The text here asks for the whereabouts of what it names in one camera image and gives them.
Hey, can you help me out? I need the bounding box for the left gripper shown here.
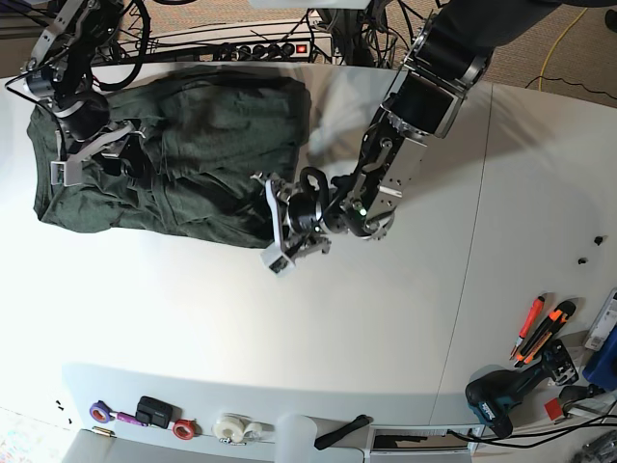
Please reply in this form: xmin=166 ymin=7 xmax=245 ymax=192
xmin=251 ymin=167 xmax=332 ymax=277

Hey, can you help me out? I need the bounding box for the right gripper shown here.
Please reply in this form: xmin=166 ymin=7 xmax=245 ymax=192
xmin=50 ymin=120 xmax=147 ymax=186

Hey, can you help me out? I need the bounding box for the dark green t-shirt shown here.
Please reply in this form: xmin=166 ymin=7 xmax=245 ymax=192
xmin=27 ymin=66 xmax=311 ymax=249

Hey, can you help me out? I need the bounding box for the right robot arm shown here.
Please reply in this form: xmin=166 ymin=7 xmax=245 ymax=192
xmin=5 ymin=1 xmax=151 ymax=187

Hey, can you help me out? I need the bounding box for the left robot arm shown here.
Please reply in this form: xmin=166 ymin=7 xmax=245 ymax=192
xmin=256 ymin=1 xmax=559 ymax=276

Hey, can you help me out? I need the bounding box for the white power strip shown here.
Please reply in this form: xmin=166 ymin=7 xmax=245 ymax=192
xmin=212 ymin=41 xmax=310 ymax=63

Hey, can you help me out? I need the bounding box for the white tape roll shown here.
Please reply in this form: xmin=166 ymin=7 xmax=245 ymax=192
xmin=211 ymin=414 xmax=274 ymax=445

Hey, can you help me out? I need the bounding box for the black marker pen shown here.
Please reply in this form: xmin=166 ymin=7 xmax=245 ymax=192
xmin=314 ymin=415 xmax=372 ymax=450

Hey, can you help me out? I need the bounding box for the red tape roll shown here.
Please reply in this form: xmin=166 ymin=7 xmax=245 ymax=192
xmin=172 ymin=420 xmax=199 ymax=441

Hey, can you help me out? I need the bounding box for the purple tape roll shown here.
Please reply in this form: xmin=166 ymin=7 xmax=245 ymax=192
xmin=89 ymin=400 xmax=113 ymax=423

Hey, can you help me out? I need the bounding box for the black orange utility knife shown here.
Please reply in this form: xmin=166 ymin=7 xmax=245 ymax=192
xmin=514 ymin=300 xmax=577 ymax=368

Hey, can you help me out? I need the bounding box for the blue box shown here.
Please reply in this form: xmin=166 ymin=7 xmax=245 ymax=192
xmin=582 ymin=329 xmax=616 ymax=391

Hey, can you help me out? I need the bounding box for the black action camera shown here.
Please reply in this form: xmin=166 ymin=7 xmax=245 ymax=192
xmin=135 ymin=395 xmax=174 ymax=429

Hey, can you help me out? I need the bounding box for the teal cordless drill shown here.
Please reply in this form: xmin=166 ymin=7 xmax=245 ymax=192
xmin=465 ymin=340 xmax=579 ymax=439

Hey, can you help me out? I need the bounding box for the yellow cable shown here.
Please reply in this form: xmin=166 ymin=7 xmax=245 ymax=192
xmin=538 ymin=0 xmax=594 ymax=91

